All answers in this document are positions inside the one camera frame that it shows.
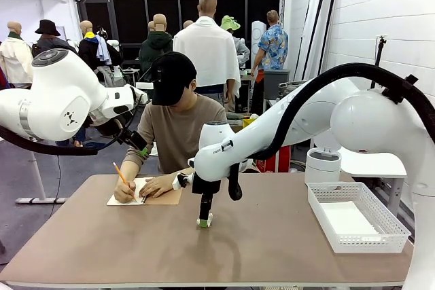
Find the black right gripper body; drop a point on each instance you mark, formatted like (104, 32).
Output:
(206, 201)

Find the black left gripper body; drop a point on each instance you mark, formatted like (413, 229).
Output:
(133, 138)

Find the yellow pencil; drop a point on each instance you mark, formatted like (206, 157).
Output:
(119, 172)

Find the spiral notebook brown cover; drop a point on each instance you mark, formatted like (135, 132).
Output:
(166, 200)

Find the white paper sheet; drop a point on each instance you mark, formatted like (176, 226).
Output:
(346, 218)

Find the person's left forearm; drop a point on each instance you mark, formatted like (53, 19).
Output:
(180, 174)

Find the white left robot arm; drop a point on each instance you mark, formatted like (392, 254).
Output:
(61, 100)

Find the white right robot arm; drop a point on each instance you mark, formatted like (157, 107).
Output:
(306, 117)

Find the person's right forearm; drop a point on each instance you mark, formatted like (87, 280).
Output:
(130, 172)

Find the person's left hand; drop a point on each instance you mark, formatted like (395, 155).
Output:
(158, 186)

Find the person's right hand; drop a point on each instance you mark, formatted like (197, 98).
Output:
(124, 194)

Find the person in beige sweater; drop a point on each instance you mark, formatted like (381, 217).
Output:
(173, 133)

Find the gray backpack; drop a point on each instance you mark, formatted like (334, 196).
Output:
(107, 77)

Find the red shopping bag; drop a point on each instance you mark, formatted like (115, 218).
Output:
(283, 161)

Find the yellow shopping bag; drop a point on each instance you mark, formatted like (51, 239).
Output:
(248, 121)

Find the mannequin in dark green jacket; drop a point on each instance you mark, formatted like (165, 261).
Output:
(154, 45)

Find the mannequin black jacket yellow collar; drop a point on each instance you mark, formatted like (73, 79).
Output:
(89, 52)

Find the bare mannequin head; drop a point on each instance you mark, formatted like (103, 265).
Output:
(151, 26)
(188, 24)

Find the white round trash bin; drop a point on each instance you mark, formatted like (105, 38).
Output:
(321, 167)

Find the mannequin draped in white cloth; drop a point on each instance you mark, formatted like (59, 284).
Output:
(207, 42)

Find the mannequin with black bucket hat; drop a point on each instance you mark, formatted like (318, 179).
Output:
(47, 28)

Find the gray plastic bin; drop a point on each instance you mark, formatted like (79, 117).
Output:
(276, 81)

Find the mannequin in cream coat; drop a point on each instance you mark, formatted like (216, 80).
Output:
(15, 59)

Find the mannequin with green hat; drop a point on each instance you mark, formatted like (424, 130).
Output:
(230, 23)

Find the mannequin in blue floral shirt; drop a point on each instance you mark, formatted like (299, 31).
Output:
(273, 49)

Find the white perforated plastic basket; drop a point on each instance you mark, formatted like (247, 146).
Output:
(370, 244)

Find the large white desk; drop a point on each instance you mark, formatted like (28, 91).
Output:
(374, 166)

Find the black framed white panel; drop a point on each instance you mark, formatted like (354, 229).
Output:
(331, 25)
(314, 32)

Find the black tripod stand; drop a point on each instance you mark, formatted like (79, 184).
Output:
(380, 49)

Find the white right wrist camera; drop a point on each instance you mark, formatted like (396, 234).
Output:
(178, 182)

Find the white desk leg frame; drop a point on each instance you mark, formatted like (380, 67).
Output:
(37, 181)

